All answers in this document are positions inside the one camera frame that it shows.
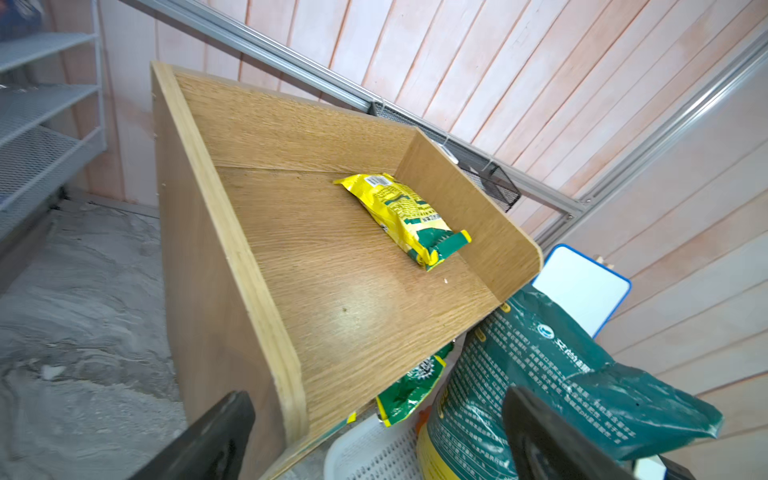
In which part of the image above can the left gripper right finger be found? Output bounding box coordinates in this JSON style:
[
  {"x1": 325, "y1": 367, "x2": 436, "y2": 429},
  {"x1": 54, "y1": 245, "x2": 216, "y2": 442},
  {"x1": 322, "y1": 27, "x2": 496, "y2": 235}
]
[{"x1": 502, "y1": 386, "x2": 632, "y2": 480}]

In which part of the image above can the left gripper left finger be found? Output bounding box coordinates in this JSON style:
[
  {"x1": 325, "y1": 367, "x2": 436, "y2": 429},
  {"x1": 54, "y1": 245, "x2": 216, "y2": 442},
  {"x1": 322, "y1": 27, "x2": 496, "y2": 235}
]
[{"x1": 131, "y1": 391, "x2": 256, "y2": 480}]

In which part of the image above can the dark green large fertilizer bag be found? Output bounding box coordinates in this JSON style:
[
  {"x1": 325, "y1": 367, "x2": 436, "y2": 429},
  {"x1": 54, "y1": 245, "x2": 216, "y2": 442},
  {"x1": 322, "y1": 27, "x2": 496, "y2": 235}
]
[{"x1": 416, "y1": 286, "x2": 724, "y2": 479}]

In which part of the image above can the yellow green small bag top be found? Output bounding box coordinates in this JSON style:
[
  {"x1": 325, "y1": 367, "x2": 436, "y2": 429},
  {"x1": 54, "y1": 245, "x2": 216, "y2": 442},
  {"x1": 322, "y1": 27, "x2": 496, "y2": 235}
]
[{"x1": 333, "y1": 173, "x2": 472, "y2": 271}]

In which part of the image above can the wooden shelf cabinet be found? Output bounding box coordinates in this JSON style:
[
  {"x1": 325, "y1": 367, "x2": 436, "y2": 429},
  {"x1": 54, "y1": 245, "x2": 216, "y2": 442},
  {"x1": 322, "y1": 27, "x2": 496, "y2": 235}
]
[{"x1": 151, "y1": 62, "x2": 543, "y2": 479}]

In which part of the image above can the white plastic basket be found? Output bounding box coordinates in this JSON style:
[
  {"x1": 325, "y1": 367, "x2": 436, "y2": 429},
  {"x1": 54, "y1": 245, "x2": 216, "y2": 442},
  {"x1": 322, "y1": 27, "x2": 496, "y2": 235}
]
[{"x1": 324, "y1": 415, "x2": 423, "y2": 480}]

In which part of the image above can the white board blue frame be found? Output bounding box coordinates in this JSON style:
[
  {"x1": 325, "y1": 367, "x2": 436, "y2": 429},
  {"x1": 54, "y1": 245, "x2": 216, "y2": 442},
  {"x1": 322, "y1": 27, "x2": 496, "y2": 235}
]
[{"x1": 532, "y1": 244, "x2": 632, "y2": 338}]

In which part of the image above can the white wire rack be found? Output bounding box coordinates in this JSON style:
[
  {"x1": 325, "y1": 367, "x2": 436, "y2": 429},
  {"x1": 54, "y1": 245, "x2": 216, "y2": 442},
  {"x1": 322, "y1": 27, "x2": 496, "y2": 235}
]
[{"x1": 1, "y1": 1, "x2": 107, "y2": 238}]

